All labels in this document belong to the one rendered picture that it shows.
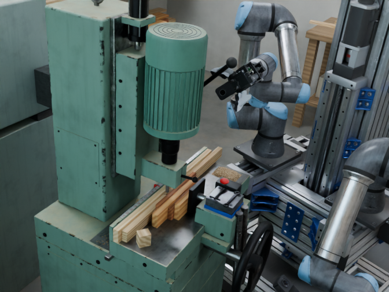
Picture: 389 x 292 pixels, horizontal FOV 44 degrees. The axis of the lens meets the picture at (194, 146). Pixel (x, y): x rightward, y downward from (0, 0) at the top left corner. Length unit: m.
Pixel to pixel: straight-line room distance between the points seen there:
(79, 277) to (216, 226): 0.54
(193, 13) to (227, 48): 0.52
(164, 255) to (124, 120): 0.43
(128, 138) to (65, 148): 0.25
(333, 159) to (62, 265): 1.15
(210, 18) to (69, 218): 3.73
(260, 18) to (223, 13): 3.10
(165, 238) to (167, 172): 0.21
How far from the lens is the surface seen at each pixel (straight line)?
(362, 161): 1.48
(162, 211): 1.56
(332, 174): 2.14
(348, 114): 2.01
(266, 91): 1.78
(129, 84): 1.46
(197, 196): 1.63
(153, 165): 1.58
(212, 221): 1.57
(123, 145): 1.57
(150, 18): 1.46
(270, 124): 2.11
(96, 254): 1.68
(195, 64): 1.36
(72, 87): 1.56
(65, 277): 1.88
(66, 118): 1.63
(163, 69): 1.35
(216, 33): 5.20
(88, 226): 1.74
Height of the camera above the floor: 1.90
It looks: 30 degrees down
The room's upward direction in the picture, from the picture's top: 5 degrees clockwise
